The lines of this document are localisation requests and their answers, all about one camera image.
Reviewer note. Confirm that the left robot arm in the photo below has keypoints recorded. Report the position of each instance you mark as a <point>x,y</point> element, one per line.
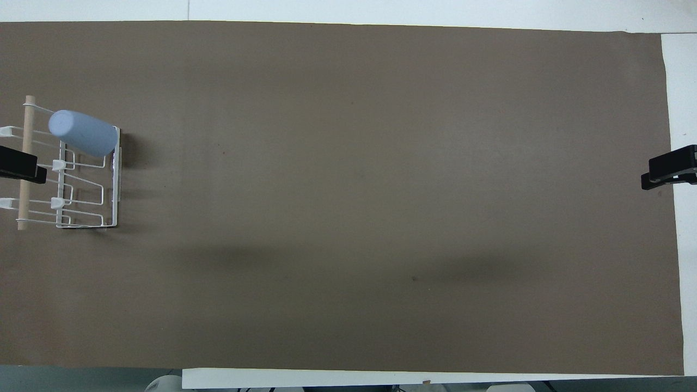
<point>163,384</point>

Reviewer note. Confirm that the blue plastic cup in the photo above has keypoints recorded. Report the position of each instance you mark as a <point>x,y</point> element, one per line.
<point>84,132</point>

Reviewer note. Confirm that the black right clamp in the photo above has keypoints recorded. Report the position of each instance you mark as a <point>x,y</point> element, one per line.
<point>672,167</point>

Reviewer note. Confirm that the black clamp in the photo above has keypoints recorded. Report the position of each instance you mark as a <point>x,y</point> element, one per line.
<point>19,166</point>
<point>672,167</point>

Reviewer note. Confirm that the black left clamp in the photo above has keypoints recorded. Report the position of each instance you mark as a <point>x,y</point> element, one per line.
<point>19,166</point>

